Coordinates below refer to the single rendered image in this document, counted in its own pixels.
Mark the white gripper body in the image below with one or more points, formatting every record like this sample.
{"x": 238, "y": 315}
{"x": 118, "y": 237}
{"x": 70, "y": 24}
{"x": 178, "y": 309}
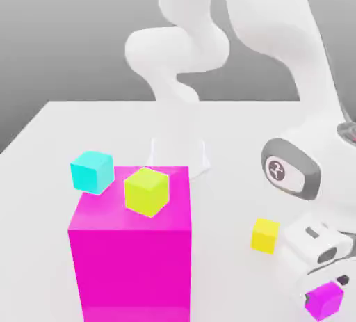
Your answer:
{"x": 319, "y": 277}

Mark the small yellow cube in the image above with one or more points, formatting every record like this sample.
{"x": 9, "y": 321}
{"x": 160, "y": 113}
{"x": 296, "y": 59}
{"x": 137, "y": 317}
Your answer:
{"x": 264, "y": 235}

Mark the small cyan cube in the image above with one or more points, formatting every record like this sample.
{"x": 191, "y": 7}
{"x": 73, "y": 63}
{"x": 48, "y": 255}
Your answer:
{"x": 90, "y": 173}

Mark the small lime cube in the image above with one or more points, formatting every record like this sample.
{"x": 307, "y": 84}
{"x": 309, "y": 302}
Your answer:
{"x": 144, "y": 192}

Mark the small magenta cube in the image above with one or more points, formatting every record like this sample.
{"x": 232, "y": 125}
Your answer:
{"x": 324, "y": 301}

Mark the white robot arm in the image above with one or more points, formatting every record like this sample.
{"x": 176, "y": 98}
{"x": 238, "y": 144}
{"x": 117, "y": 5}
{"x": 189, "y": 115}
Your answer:
{"x": 267, "y": 35}

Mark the large magenta box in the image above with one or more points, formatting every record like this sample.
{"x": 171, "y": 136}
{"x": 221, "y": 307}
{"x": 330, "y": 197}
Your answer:
{"x": 130, "y": 266}

